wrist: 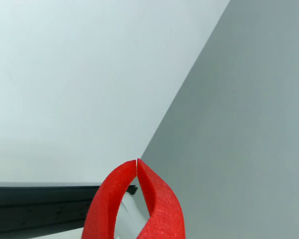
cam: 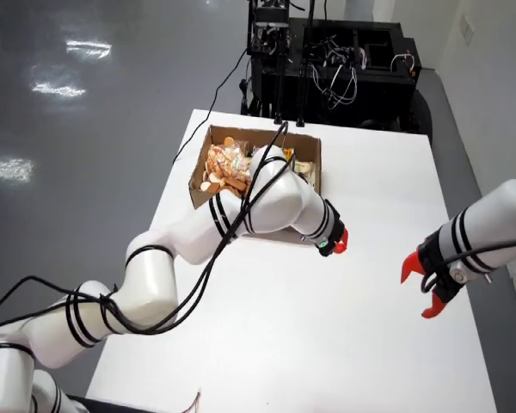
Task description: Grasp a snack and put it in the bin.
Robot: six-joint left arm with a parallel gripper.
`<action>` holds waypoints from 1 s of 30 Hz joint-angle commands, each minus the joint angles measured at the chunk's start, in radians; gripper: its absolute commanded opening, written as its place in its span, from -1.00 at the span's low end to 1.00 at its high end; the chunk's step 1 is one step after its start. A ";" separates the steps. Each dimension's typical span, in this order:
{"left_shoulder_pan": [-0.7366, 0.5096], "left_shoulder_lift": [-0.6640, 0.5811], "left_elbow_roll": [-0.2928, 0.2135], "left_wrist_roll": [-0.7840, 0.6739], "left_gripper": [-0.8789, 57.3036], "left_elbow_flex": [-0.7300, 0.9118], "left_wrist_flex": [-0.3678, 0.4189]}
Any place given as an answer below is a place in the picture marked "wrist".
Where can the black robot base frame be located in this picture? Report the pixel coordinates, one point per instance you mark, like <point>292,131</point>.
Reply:
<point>40,206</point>

